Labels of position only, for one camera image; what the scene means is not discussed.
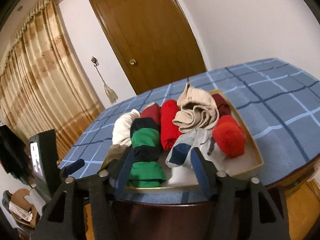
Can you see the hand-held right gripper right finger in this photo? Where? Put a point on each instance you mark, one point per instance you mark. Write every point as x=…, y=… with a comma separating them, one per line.
x=200, y=172

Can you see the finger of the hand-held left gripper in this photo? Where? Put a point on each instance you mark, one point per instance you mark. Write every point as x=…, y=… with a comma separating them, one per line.
x=75, y=166

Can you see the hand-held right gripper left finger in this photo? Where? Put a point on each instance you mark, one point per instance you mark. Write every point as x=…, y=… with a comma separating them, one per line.
x=123, y=172

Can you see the green navy striped underwear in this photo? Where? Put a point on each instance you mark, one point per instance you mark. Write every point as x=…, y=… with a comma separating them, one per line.
x=146, y=155

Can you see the grey underwear navy waistband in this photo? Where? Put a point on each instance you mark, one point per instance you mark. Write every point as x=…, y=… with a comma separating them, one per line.
x=197, y=140

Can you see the white underwear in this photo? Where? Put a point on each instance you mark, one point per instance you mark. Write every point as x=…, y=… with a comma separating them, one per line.
x=122, y=130

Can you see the shallow wooden drawer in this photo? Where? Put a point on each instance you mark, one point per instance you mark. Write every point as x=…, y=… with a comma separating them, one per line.
x=246, y=165

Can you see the dark red underwear silver waistband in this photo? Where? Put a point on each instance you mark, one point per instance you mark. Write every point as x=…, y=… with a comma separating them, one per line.
x=151, y=113

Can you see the maroon underwear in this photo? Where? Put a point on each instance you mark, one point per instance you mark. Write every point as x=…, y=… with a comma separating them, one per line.
x=222, y=105

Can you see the orange-red rolled underwear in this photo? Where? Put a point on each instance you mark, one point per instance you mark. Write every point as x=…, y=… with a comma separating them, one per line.
x=228, y=137

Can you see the bright red rolled underwear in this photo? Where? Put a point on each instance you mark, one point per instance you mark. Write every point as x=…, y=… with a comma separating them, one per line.
x=170, y=125

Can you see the beige crumpled underwear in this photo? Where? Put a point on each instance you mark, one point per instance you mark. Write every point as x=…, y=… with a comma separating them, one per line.
x=197, y=110

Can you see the dark cloth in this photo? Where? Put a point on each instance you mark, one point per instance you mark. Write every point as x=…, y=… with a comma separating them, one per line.
x=12, y=152

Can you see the wooden chair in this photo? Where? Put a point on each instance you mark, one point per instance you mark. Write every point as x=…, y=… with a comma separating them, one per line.
x=21, y=195

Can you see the stack of papers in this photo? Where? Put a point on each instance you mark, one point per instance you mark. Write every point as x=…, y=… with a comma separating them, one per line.
x=20, y=211

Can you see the dark wooden furniture base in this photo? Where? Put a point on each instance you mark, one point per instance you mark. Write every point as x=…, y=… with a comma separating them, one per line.
x=162, y=220

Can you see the curtain tieback tassel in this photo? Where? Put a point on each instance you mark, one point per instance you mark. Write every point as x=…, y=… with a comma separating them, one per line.
x=111, y=95

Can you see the golden patterned curtain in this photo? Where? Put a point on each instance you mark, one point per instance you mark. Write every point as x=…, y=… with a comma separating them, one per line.
x=45, y=80

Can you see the blue plaid bedsheet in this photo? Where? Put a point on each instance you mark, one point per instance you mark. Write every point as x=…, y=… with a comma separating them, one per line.
x=275, y=105

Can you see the brass door knob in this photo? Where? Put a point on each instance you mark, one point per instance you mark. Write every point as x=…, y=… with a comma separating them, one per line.
x=132, y=61

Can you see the brown wooden door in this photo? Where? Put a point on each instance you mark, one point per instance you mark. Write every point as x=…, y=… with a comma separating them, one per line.
x=150, y=35

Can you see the metal wall hook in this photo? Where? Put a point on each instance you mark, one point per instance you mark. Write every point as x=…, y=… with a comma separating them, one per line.
x=94, y=60

